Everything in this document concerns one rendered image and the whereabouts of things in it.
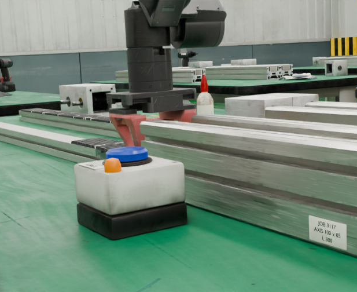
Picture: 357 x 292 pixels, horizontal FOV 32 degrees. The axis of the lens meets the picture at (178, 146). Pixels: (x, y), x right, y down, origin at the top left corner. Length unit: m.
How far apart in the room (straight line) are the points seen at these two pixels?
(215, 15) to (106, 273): 0.43
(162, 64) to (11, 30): 11.18
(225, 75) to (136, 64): 3.44
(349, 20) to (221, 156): 8.27
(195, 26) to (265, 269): 0.42
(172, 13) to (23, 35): 11.25
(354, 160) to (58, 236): 0.28
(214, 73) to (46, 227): 3.79
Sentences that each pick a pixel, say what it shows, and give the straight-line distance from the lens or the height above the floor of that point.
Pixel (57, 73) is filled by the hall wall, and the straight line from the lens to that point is 12.11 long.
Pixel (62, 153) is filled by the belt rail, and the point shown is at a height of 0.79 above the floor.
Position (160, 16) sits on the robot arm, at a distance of 0.75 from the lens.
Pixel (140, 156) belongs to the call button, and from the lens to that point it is 0.58.
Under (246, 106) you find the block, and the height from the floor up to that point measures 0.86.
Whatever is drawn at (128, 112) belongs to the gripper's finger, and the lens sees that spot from 0.78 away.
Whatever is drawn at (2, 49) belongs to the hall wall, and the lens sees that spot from 11.92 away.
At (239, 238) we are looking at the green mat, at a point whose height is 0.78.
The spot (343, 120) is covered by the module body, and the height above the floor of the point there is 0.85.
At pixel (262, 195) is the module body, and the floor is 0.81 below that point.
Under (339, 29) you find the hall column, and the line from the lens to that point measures 9.06.
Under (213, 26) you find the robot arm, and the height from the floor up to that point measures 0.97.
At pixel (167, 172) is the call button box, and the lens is 0.57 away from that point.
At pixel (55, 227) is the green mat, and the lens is 0.62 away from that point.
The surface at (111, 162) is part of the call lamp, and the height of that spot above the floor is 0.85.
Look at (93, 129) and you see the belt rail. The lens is 1.40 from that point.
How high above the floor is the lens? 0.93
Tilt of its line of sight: 8 degrees down
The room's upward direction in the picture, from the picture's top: 3 degrees counter-clockwise
